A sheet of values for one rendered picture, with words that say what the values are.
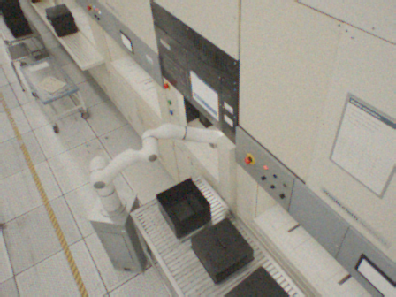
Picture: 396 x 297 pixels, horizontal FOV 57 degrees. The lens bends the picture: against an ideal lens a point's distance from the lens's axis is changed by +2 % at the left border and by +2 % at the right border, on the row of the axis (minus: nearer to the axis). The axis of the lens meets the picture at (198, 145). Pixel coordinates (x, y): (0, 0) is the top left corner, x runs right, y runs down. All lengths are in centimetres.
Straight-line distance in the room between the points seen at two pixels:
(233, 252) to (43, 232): 206
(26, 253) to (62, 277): 45
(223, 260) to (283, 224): 44
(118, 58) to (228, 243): 245
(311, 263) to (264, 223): 36
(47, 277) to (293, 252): 211
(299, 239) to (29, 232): 251
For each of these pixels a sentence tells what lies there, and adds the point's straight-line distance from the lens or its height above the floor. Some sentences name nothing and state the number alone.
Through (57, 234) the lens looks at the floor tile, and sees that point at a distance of 366.
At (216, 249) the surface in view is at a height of 86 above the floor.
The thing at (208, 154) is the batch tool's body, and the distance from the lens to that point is 271.
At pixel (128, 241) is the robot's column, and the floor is 52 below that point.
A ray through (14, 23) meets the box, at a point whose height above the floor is 66.
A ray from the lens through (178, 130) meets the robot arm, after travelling 216.
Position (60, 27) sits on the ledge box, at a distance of 474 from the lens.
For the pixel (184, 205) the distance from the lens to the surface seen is 255.
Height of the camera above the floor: 284
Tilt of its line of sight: 45 degrees down
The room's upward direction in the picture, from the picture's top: 6 degrees counter-clockwise
